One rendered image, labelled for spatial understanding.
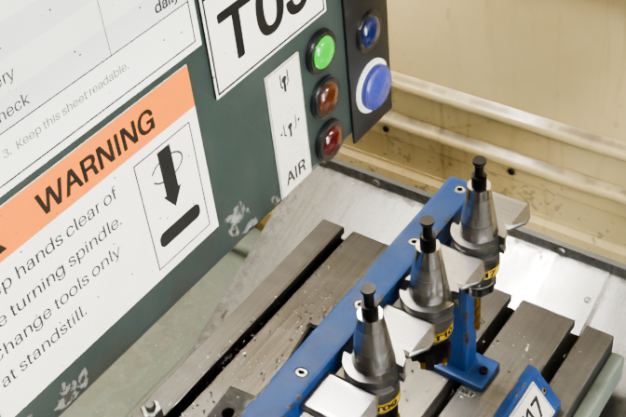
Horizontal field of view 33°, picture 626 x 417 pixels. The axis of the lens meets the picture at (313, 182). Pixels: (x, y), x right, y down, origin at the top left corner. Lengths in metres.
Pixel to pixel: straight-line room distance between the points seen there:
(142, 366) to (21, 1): 1.58
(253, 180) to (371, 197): 1.25
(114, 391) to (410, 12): 0.87
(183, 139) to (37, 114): 0.10
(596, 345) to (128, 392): 0.85
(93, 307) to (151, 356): 1.47
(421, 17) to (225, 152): 1.05
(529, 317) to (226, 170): 1.03
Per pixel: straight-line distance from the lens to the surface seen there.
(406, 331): 1.10
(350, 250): 1.65
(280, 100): 0.58
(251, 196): 0.59
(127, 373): 1.97
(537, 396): 1.40
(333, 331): 1.09
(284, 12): 0.56
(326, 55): 0.60
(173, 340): 2.00
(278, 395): 1.04
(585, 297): 1.68
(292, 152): 0.61
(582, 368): 1.49
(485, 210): 1.16
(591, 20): 1.45
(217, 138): 0.54
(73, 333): 0.51
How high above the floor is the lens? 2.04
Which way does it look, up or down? 40 degrees down
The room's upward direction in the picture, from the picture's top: 7 degrees counter-clockwise
